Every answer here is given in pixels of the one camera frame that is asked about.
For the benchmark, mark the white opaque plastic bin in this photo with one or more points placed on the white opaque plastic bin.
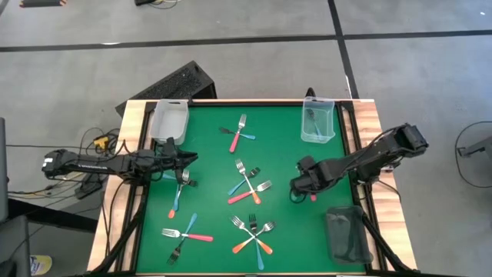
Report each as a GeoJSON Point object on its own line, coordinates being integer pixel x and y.
{"type": "Point", "coordinates": [169, 123]}

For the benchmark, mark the dark tinted plastic bin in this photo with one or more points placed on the dark tinted plastic bin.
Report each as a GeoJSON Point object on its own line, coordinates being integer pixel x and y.
{"type": "Point", "coordinates": [348, 234]}

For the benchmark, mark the black aluminium frame rail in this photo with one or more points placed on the black aluminium frame rail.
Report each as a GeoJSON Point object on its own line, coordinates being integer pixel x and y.
{"type": "Point", "coordinates": [146, 115]}
{"type": "Point", "coordinates": [355, 127]}

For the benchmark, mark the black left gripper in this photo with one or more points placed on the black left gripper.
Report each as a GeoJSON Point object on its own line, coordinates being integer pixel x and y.
{"type": "Point", "coordinates": [167, 163]}

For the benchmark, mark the black perforated computer case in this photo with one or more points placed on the black perforated computer case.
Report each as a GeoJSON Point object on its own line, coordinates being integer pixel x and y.
{"type": "Point", "coordinates": [177, 82]}

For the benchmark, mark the yellow blue bag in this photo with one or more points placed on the yellow blue bag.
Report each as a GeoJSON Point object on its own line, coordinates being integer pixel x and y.
{"type": "Point", "coordinates": [40, 265]}

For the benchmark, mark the black floor device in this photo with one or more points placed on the black floor device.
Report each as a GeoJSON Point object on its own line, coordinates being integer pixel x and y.
{"type": "Point", "coordinates": [144, 2]}

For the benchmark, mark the small black mount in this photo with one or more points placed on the small black mount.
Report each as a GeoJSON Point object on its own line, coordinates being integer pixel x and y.
{"type": "Point", "coordinates": [310, 93]}

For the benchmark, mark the black floor stand foot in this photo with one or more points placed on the black floor stand foot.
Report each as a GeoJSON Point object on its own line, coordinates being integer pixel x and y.
{"type": "Point", "coordinates": [88, 188]}

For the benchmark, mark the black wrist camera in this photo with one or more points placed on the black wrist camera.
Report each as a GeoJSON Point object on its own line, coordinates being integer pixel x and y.
{"type": "Point", "coordinates": [170, 146]}
{"type": "Point", "coordinates": [305, 163]}

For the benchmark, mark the grey stand leg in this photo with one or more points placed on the grey stand leg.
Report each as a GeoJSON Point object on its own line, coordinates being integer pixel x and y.
{"type": "Point", "coordinates": [480, 148]}

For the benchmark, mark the clear plastic bin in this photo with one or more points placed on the clear plastic bin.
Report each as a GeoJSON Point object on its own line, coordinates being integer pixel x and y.
{"type": "Point", "coordinates": [327, 115]}

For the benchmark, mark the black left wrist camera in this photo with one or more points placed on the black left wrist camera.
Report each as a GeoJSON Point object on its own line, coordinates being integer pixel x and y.
{"type": "Point", "coordinates": [170, 146]}

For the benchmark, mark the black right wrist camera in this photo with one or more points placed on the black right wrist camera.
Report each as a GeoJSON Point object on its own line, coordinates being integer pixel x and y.
{"type": "Point", "coordinates": [305, 163]}

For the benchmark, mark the black diagonal frame strut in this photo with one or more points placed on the black diagonal frame strut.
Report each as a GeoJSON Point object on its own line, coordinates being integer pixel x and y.
{"type": "Point", "coordinates": [123, 234]}
{"type": "Point", "coordinates": [388, 246]}

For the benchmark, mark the green table mat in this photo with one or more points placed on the green table mat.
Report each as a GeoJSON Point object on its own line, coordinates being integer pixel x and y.
{"type": "Point", "coordinates": [292, 238]}

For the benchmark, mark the black bar orange ends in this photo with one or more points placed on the black bar orange ends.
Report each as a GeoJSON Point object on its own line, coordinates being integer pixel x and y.
{"type": "Point", "coordinates": [42, 3]}

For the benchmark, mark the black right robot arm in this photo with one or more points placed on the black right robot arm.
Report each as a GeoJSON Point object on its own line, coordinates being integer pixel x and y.
{"type": "Point", "coordinates": [376, 154]}

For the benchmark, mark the dark grey panel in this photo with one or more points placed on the dark grey panel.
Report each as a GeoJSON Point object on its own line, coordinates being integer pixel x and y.
{"type": "Point", "coordinates": [4, 169]}

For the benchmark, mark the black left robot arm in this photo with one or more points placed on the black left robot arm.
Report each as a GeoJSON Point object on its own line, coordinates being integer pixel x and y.
{"type": "Point", "coordinates": [96, 165]}

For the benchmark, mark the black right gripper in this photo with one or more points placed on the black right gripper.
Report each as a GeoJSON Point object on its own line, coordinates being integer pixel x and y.
{"type": "Point", "coordinates": [313, 179]}

